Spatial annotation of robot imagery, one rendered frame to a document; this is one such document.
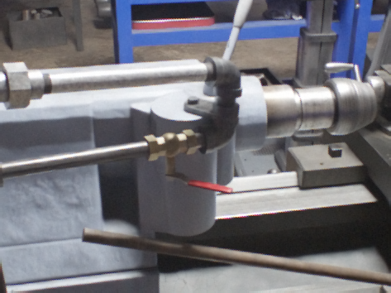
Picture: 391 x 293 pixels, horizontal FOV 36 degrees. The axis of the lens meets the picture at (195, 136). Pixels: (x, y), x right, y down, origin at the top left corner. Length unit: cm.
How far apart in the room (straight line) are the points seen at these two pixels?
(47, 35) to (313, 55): 280
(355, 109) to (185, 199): 30
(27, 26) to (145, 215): 385
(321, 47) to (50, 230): 153
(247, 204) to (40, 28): 360
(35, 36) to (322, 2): 287
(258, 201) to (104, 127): 46
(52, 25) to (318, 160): 357
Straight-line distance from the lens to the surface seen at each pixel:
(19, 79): 61
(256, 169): 242
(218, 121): 73
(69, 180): 83
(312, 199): 120
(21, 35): 463
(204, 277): 117
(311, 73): 222
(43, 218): 84
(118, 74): 65
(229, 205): 116
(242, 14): 83
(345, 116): 93
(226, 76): 71
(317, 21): 217
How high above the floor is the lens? 148
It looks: 27 degrees down
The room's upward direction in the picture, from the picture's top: straight up
